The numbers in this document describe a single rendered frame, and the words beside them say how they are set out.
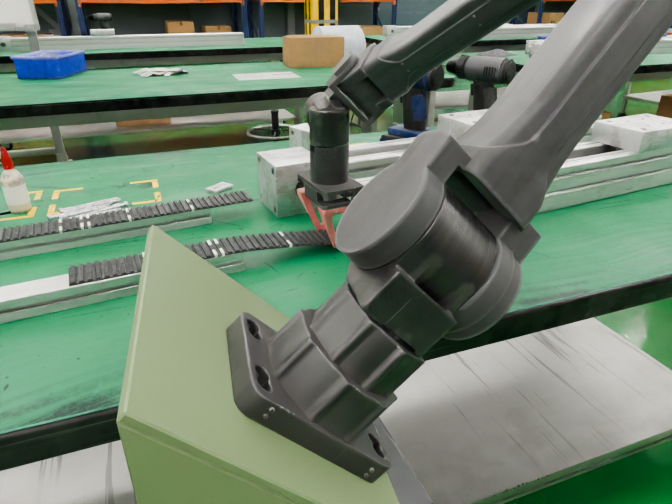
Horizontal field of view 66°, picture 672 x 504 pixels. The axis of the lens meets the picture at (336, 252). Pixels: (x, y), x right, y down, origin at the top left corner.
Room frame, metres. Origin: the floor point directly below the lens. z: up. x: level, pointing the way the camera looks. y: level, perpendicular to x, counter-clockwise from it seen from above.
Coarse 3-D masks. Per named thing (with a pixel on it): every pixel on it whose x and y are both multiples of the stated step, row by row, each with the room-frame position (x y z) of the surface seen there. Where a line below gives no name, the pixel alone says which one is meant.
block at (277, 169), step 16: (272, 160) 0.88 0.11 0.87; (288, 160) 0.88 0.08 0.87; (304, 160) 0.88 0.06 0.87; (272, 176) 0.86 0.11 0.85; (288, 176) 0.86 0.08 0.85; (272, 192) 0.87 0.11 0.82; (288, 192) 0.86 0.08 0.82; (272, 208) 0.87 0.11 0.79; (288, 208) 0.85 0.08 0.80; (304, 208) 0.87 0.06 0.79
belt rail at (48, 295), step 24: (216, 264) 0.64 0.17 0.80; (240, 264) 0.65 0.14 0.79; (0, 288) 0.55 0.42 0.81; (24, 288) 0.55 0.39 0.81; (48, 288) 0.55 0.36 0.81; (72, 288) 0.56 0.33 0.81; (96, 288) 0.57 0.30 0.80; (120, 288) 0.59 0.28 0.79; (0, 312) 0.53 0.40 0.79; (24, 312) 0.53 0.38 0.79; (48, 312) 0.54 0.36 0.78
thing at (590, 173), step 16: (592, 144) 1.03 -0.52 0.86; (576, 160) 0.92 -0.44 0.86; (592, 160) 0.92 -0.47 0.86; (608, 160) 0.93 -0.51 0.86; (624, 160) 0.95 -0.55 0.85; (640, 160) 0.99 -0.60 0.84; (656, 160) 1.00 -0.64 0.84; (560, 176) 0.90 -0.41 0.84; (576, 176) 0.90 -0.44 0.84; (592, 176) 0.92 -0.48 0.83; (608, 176) 0.94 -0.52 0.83; (624, 176) 0.98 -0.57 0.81; (640, 176) 0.98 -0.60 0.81; (656, 176) 1.00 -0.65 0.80; (560, 192) 0.90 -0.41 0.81; (576, 192) 0.90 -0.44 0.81; (592, 192) 0.92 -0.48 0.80; (608, 192) 0.94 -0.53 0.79; (624, 192) 0.97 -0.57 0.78; (544, 208) 0.87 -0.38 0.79; (560, 208) 0.89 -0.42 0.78
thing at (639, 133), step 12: (600, 120) 1.06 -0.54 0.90; (612, 120) 1.06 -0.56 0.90; (624, 120) 1.06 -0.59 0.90; (636, 120) 1.06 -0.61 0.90; (648, 120) 1.06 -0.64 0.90; (660, 120) 1.06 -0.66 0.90; (600, 132) 1.04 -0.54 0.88; (612, 132) 1.02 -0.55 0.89; (624, 132) 1.00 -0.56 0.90; (636, 132) 0.98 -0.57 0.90; (648, 132) 0.97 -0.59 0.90; (660, 132) 0.98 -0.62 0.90; (612, 144) 1.01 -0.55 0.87; (624, 144) 0.99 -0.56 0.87; (636, 144) 0.97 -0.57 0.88; (648, 144) 0.97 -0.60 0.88; (660, 144) 0.99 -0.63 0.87
